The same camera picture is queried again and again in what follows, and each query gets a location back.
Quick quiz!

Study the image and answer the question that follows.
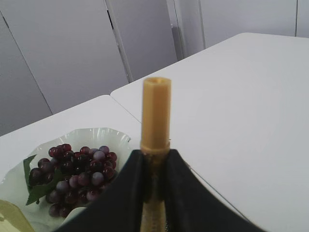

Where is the pale green wavy plate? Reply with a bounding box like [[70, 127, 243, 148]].
[[0, 128, 131, 232]]

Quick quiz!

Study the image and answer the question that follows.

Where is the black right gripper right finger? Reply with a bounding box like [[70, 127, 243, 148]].
[[165, 149, 262, 232]]

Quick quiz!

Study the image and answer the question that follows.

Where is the gold marker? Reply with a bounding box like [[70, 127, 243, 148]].
[[140, 77, 171, 232]]

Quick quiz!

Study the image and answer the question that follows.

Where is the yellow tea bottle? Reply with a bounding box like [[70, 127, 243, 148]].
[[0, 200, 34, 232]]

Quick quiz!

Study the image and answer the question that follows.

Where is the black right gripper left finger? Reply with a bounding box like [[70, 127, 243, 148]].
[[56, 150, 146, 232]]

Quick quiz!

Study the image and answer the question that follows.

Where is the purple artificial grape bunch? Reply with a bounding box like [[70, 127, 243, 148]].
[[23, 144, 117, 218]]

